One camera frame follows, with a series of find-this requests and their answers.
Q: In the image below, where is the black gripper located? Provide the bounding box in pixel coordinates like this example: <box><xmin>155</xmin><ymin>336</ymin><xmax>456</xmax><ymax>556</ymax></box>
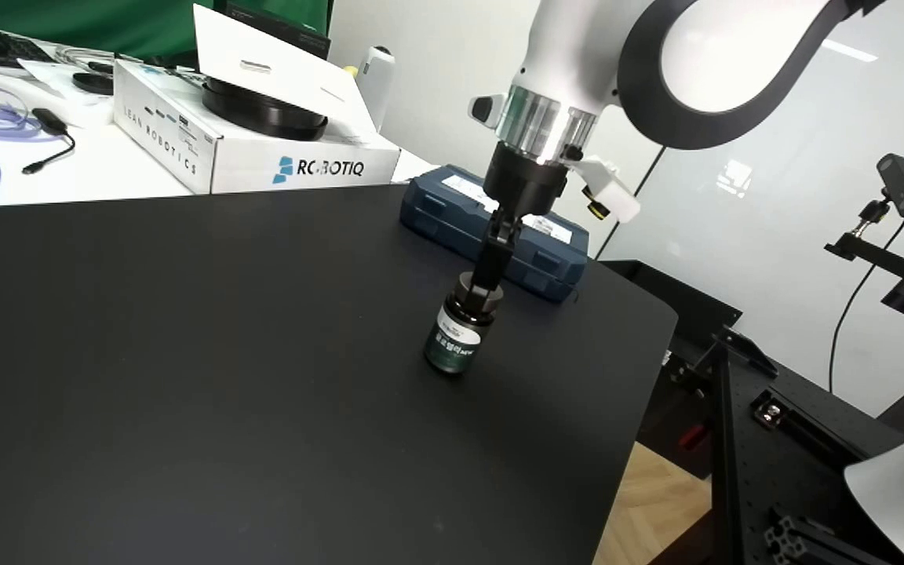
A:
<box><xmin>466</xmin><ymin>142</ymin><xmax>570</xmax><ymax>307</ymax></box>

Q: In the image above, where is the small dark bottle white cap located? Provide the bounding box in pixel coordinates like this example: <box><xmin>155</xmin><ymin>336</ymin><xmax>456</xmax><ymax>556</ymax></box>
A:
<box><xmin>421</xmin><ymin>266</ymin><xmax>502</xmax><ymax>382</ymax></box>

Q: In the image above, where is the dark blue plastic case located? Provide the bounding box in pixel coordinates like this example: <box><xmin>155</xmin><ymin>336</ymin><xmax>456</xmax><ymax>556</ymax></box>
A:
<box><xmin>398</xmin><ymin>162</ymin><xmax>592</xmax><ymax>307</ymax></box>

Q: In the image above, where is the white Robotiq cardboard box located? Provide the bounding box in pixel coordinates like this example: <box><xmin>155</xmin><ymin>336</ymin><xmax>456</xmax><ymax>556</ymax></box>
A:
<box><xmin>110</xmin><ymin>0</ymin><xmax>406</xmax><ymax>197</ymax></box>

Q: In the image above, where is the black round disc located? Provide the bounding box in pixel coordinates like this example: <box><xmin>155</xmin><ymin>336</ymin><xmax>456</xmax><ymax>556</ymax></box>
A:
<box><xmin>201</xmin><ymin>71</ymin><xmax>333</xmax><ymax>142</ymax></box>

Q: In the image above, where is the black computer mouse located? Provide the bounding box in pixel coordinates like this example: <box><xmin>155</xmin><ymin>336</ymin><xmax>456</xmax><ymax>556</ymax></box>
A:
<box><xmin>70</xmin><ymin>66</ymin><xmax>116</xmax><ymax>96</ymax></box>

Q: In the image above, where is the green cloth backdrop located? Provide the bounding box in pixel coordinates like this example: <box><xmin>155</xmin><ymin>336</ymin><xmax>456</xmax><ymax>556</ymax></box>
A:
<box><xmin>0</xmin><ymin>0</ymin><xmax>337</xmax><ymax>66</ymax></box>

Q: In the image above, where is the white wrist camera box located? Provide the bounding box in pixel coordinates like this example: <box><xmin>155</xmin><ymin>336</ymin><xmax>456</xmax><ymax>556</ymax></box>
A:
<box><xmin>564</xmin><ymin>155</ymin><xmax>642</xmax><ymax>229</ymax></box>

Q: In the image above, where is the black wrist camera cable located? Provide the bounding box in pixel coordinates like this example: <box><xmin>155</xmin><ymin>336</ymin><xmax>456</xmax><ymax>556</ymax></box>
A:
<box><xmin>592</xmin><ymin>142</ymin><xmax>672</xmax><ymax>259</ymax></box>

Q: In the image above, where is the black metal frame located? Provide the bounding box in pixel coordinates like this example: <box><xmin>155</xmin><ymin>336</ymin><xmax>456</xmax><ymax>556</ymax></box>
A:
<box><xmin>603</xmin><ymin>258</ymin><xmax>904</xmax><ymax>565</ymax></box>

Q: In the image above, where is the thin black camera cable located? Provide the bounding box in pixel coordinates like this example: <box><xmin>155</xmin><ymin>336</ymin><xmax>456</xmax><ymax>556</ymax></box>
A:
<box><xmin>826</xmin><ymin>197</ymin><xmax>904</xmax><ymax>396</ymax></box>

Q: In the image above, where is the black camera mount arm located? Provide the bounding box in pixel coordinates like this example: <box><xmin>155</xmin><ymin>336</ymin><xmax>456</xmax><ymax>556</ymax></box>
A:
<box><xmin>826</xmin><ymin>229</ymin><xmax>904</xmax><ymax>340</ymax></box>

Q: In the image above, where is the black adapter with cable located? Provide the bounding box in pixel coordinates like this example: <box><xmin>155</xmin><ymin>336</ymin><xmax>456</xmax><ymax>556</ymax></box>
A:
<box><xmin>19</xmin><ymin>103</ymin><xmax>81</xmax><ymax>180</ymax></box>

